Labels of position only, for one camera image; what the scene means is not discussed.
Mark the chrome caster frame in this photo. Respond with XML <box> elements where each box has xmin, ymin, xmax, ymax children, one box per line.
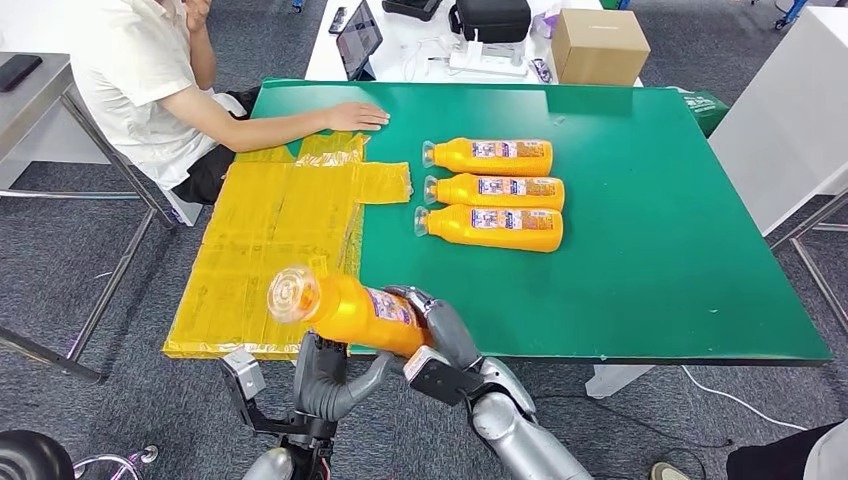
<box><xmin>72</xmin><ymin>445</ymin><xmax>160</xmax><ymax>480</ymax></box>

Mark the white floor cable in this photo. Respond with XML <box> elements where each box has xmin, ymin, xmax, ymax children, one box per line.
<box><xmin>680</xmin><ymin>366</ymin><xmax>810</xmax><ymax>432</ymax></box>

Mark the brown cardboard box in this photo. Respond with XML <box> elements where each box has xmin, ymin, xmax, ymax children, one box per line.
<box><xmin>551</xmin><ymin>7</ymin><xmax>652</xmax><ymax>87</ymax></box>

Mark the orange detergent bottle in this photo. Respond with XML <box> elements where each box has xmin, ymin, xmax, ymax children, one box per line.
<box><xmin>421</xmin><ymin>137</ymin><xmax>554</xmax><ymax>178</ymax></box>
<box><xmin>422</xmin><ymin>173</ymin><xmax>566</xmax><ymax>213</ymax></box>
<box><xmin>266</xmin><ymin>264</ymin><xmax>432</xmax><ymax>359</ymax></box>
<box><xmin>413</xmin><ymin>203</ymin><xmax>565</xmax><ymax>254</ymax></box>

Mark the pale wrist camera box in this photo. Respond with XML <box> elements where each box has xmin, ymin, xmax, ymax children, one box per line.
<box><xmin>402</xmin><ymin>345</ymin><xmax>486</xmax><ymax>407</ymax></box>
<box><xmin>218</xmin><ymin>346</ymin><xmax>268</xmax><ymax>403</ymax></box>

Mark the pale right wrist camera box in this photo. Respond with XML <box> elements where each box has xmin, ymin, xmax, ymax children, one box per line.
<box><xmin>402</xmin><ymin>345</ymin><xmax>486</xmax><ymax>407</ymax></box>

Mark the thin white charger cable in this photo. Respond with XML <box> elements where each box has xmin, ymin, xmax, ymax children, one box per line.
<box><xmin>399</xmin><ymin>36</ymin><xmax>464</xmax><ymax>77</ymax></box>

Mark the white side table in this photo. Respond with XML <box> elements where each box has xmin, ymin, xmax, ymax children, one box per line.
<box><xmin>707</xmin><ymin>6</ymin><xmax>848</xmax><ymax>238</ymax></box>

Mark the black domed cover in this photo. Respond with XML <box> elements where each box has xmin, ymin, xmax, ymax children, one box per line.
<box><xmin>0</xmin><ymin>430</ymin><xmax>76</xmax><ymax>480</ymax></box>

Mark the yellow taped cardboard sheet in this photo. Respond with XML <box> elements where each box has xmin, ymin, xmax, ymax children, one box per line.
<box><xmin>162</xmin><ymin>131</ymin><xmax>413</xmax><ymax>361</ymax></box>

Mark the person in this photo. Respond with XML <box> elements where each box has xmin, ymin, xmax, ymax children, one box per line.
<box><xmin>66</xmin><ymin>0</ymin><xmax>260</xmax><ymax>205</ymax></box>
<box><xmin>725</xmin><ymin>418</ymin><xmax>848</xmax><ymax>480</ymax></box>

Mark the white desk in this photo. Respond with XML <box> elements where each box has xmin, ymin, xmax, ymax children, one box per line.
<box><xmin>304</xmin><ymin>0</ymin><xmax>644</xmax><ymax>87</ymax></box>

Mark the dark tablet on stand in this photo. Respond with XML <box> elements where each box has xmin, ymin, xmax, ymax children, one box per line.
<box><xmin>334</xmin><ymin>0</ymin><xmax>384</xmax><ymax>82</ymax></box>

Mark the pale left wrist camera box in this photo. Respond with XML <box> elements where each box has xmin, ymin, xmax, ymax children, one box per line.
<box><xmin>218</xmin><ymin>346</ymin><xmax>268</xmax><ymax>403</ymax></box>

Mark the person's left hand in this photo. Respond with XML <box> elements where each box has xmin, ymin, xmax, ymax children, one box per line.
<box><xmin>184</xmin><ymin>0</ymin><xmax>213</xmax><ymax>34</ymax></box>

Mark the white power strip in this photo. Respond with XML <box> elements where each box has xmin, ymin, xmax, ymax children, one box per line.
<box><xmin>447</xmin><ymin>27</ymin><xmax>530</xmax><ymax>78</ymax></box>

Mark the black zip bag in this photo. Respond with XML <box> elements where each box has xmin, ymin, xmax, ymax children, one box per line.
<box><xmin>447</xmin><ymin>0</ymin><xmax>533</xmax><ymax>45</ymax></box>

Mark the steel table frame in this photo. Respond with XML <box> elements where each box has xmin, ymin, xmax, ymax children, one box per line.
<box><xmin>768</xmin><ymin>190</ymin><xmax>848</xmax><ymax>336</ymax></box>

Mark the purple plastic packet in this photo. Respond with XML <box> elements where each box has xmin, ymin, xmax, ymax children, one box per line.
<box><xmin>529</xmin><ymin>11</ymin><xmax>561</xmax><ymax>40</ymax></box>

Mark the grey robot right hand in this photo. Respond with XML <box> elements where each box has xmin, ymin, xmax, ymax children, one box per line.
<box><xmin>382</xmin><ymin>284</ymin><xmax>485</xmax><ymax>372</ymax></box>

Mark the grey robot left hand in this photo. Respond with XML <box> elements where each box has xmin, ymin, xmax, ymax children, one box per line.
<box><xmin>292</xmin><ymin>331</ymin><xmax>395</xmax><ymax>424</ymax></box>

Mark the white table leg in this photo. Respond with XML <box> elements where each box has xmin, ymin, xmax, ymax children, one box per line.
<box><xmin>585</xmin><ymin>364</ymin><xmax>657</xmax><ymax>401</ymax></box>

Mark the black hard case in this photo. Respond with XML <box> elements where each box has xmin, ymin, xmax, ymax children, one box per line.
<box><xmin>381</xmin><ymin>0</ymin><xmax>445</xmax><ymax>22</ymax></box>

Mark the person's right hand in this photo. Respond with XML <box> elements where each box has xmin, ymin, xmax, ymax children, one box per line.
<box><xmin>324</xmin><ymin>101</ymin><xmax>391</xmax><ymax>132</ymax></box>

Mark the blue cart frame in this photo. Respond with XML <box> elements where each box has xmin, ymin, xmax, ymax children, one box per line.
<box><xmin>751</xmin><ymin>0</ymin><xmax>813</xmax><ymax>33</ymax></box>

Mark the grey steel table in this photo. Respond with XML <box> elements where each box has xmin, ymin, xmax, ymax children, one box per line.
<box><xmin>0</xmin><ymin>51</ymin><xmax>179</xmax><ymax>384</ymax></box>

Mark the green printed bag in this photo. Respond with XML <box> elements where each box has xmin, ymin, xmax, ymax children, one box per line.
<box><xmin>669</xmin><ymin>86</ymin><xmax>730</xmax><ymax>138</ymax></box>

